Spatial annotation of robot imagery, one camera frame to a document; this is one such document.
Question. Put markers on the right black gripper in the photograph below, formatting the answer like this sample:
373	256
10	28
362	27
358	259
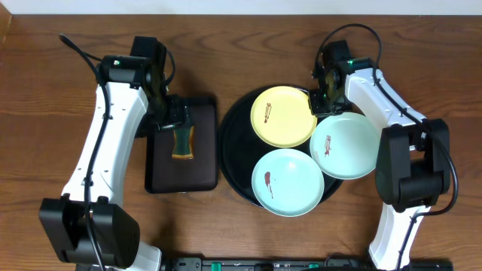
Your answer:
318	111

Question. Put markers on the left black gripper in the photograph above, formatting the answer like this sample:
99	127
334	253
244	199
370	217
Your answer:
178	114

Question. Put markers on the green yellow sponge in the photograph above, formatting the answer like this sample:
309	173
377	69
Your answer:
183	143

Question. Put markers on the yellow plate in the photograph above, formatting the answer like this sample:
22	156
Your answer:
281	117

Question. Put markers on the light green plate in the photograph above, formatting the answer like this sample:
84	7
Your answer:
345	146

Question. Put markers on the light blue plate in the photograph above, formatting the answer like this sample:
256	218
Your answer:
288	182

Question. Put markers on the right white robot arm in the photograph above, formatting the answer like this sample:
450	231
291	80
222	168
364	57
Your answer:
413	166

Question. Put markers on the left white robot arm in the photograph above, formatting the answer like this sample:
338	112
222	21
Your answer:
87	225

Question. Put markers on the small dark rectangular tray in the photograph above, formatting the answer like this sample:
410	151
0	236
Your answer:
163	174

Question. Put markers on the large round black tray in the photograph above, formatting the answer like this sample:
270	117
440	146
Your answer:
239	148

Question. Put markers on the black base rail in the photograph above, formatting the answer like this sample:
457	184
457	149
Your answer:
335	262

